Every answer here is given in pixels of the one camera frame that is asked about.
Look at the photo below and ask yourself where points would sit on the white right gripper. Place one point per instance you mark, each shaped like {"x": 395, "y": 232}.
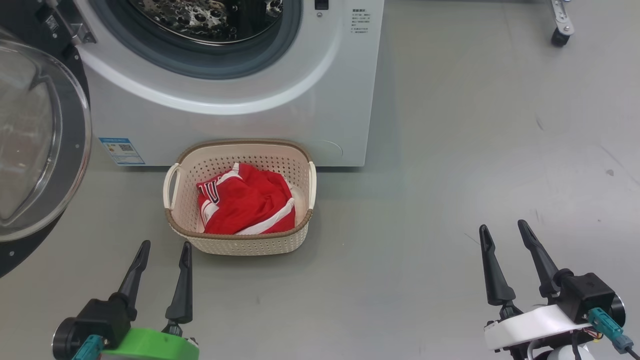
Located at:
{"x": 535, "y": 327}

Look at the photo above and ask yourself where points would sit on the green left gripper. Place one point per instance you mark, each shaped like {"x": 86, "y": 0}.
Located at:
{"x": 150, "y": 347}

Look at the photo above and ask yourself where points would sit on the red lettered jersey garment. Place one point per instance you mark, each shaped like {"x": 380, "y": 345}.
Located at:
{"x": 212, "y": 192}

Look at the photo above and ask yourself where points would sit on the dark round glass washer door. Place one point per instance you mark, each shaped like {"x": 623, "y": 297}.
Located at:
{"x": 45, "y": 125}

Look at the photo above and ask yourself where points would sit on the cream perforated laundry basket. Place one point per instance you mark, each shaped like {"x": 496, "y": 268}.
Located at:
{"x": 240, "y": 247}

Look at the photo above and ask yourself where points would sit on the white front-load washing machine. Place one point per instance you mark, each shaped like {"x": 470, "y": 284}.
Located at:
{"x": 300, "y": 100}

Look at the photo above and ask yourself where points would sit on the blue label sticker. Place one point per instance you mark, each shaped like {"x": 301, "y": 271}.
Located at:
{"x": 122, "y": 150}

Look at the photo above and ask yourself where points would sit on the grey metal caster leg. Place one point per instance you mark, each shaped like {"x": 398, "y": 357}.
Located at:
{"x": 561, "y": 20}

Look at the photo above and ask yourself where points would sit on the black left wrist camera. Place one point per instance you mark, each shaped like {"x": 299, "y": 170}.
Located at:
{"x": 105, "y": 320}

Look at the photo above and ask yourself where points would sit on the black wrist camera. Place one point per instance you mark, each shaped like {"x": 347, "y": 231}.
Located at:
{"x": 590, "y": 295}
{"x": 105, "y": 320}

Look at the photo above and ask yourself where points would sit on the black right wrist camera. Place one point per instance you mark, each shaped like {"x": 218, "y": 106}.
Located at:
{"x": 590, "y": 295}

